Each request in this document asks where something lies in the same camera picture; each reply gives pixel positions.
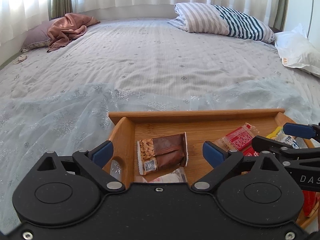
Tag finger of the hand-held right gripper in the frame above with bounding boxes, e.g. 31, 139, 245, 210
283, 122, 320, 140
251, 135, 320, 165

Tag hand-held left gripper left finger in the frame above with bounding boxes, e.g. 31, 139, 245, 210
36, 140, 126, 194

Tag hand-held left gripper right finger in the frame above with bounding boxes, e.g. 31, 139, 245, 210
190, 141, 285, 194

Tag yellow snack packet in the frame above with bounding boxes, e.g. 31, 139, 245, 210
265, 126, 309, 150

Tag red cherry candy packet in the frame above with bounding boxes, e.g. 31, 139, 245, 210
242, 146, 263, 157

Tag wooden tray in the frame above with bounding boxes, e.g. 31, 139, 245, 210
101, 108, 316, 230

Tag red white clear snack packet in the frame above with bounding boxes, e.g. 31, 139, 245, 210
212, 122, 260, 153

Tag red nut packet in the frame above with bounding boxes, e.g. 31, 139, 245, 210
302, 191, 320, 227

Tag brown peanut bar packet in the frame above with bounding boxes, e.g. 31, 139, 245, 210
137, 132, 189, 175

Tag white pink clear snack packet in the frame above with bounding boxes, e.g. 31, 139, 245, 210
135, 167, 188, 183

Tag white pillow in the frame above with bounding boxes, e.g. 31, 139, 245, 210
274, 24, 320, 77

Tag grey patterned bed sheet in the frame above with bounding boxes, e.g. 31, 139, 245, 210
0, 17, 320, 110

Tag small beige object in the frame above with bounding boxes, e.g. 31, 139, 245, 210
14, 54, 28, 65

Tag pink cloth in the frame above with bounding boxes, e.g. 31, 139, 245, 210
47, 13, 101, 53

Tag purple pillow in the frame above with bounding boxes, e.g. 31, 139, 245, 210
19, 20, 63, 53

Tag striped pillow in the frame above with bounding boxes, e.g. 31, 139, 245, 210
167, 2, 276, 43

